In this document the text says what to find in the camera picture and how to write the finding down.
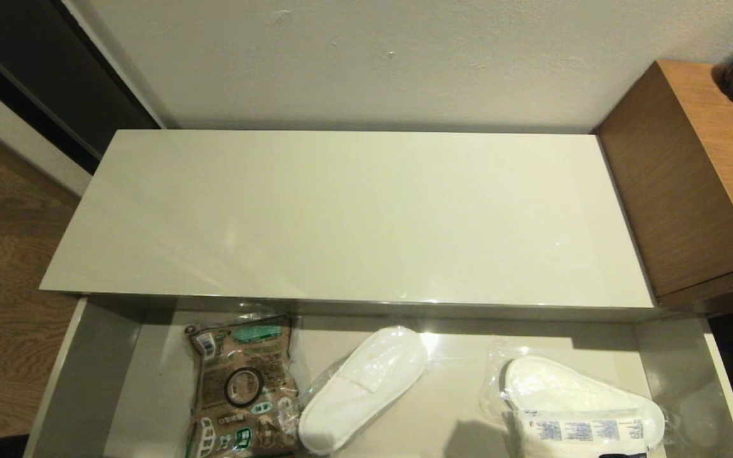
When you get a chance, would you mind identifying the white slipper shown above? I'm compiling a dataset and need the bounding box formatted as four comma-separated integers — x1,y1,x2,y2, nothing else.
298,326,431,456
480,337,679,455

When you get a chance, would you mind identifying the beige drawer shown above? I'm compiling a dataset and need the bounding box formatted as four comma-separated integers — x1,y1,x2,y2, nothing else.
23,296,733,458

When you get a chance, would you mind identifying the black tape roll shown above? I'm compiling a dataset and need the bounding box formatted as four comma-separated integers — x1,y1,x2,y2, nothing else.
223,367,264,408

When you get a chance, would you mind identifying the white tissue pack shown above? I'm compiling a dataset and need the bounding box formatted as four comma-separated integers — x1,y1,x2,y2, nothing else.
512,409,650,458

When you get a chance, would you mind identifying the brown snack bag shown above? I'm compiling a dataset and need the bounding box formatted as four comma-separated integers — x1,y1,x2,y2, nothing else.
185,315,313,458

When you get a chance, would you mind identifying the brown wooden side cabinet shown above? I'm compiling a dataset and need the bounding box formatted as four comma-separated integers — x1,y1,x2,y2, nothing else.
596,59,733,312

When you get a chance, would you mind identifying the dark door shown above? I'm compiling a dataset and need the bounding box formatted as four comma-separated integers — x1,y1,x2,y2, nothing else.
0,0,162,174

